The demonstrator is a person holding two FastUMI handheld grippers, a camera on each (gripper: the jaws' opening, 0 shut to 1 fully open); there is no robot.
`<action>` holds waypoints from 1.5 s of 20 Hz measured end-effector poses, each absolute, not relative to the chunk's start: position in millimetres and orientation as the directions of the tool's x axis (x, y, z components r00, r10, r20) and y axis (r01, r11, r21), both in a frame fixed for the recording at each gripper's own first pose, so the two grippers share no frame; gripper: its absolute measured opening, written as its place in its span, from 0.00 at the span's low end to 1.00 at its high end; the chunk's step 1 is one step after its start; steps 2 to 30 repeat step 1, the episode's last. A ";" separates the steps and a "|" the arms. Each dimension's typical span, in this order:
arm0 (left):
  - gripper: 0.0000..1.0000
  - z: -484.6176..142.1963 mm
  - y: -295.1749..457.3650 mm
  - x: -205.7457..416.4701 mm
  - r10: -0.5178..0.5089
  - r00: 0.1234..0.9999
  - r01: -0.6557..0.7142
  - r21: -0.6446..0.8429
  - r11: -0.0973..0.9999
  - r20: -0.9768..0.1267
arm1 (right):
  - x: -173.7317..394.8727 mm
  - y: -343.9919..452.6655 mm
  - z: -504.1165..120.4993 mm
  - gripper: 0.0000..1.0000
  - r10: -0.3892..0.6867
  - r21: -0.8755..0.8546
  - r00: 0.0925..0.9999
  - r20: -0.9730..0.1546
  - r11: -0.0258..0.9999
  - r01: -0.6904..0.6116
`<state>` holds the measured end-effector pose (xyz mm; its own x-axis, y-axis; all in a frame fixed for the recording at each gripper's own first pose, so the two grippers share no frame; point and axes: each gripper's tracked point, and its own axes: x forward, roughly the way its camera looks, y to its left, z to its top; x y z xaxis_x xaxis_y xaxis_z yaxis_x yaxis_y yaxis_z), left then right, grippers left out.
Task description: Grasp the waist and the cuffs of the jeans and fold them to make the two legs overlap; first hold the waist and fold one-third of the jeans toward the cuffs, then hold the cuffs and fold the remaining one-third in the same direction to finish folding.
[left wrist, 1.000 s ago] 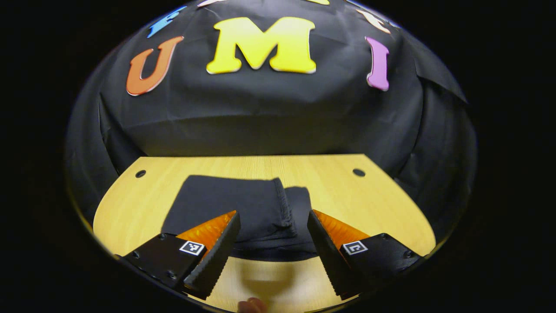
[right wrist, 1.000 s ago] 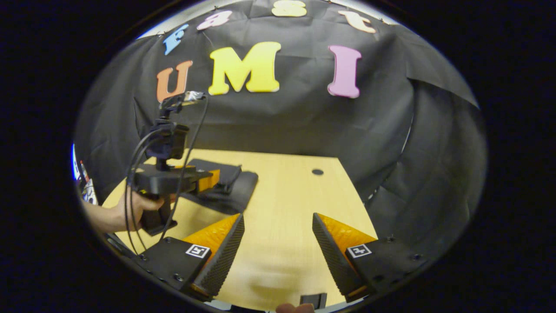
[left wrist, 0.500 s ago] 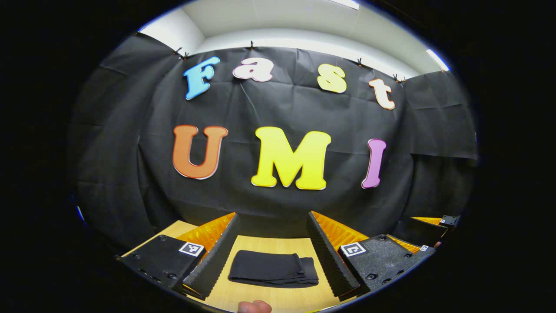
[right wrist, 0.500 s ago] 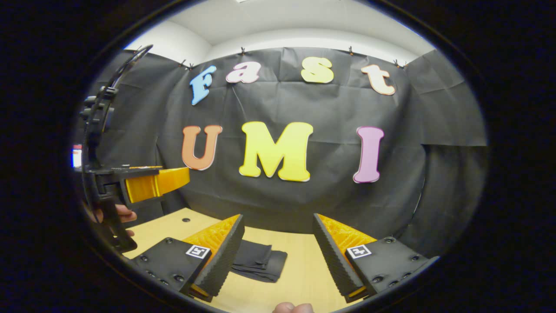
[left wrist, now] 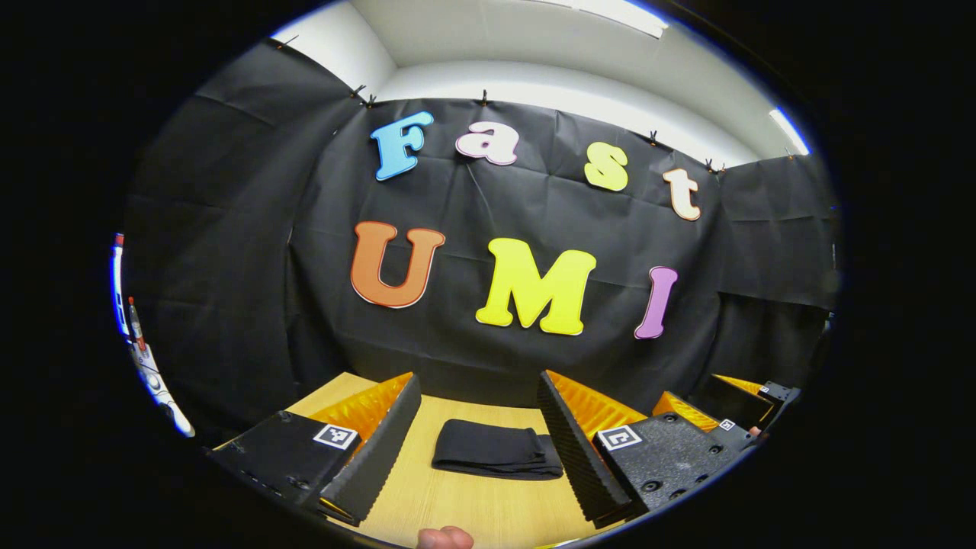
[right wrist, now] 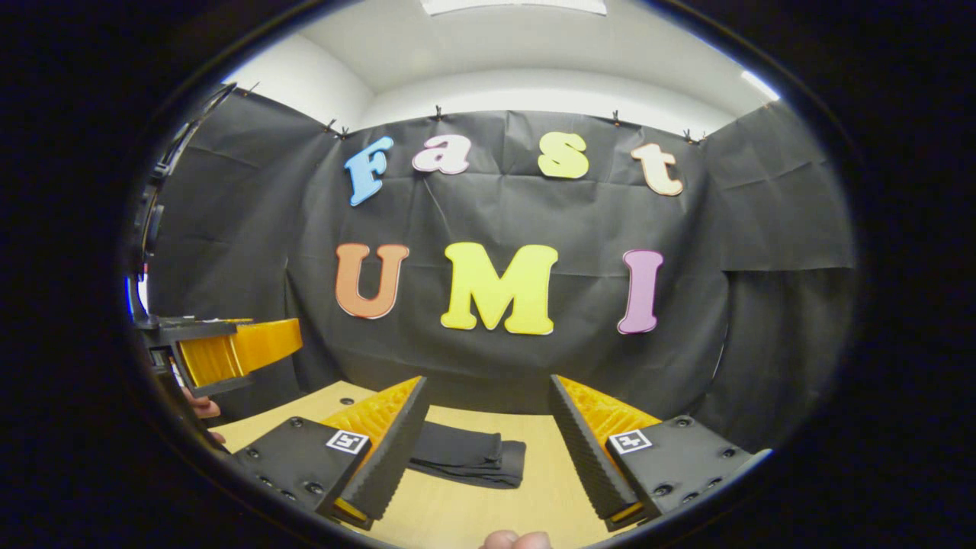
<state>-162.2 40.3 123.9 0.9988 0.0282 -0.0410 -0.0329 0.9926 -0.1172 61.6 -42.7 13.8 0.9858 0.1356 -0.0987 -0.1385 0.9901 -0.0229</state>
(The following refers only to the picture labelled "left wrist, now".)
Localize long ceiling light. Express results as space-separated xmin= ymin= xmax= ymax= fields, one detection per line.
xmin=572 ymin=0 xmax=669 ymax=39
xmin=769 ymin=107 xmax=811 ymax=157

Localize row of black cloth clips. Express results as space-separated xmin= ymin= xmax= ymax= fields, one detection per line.
xmin=274 ymin=34 xmax=798 ymax=172

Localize dark grey jeans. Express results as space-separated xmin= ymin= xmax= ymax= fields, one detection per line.
xmin=432 ymin=419 xmax=566 ymax=481

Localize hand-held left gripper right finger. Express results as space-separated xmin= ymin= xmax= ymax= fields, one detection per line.
xmin=536 ymin=370 xmax=746 ymax=529

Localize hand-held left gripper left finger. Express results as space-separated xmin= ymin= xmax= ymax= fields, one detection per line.
xmin=204 ymin=371 xmax=424 ymax=527

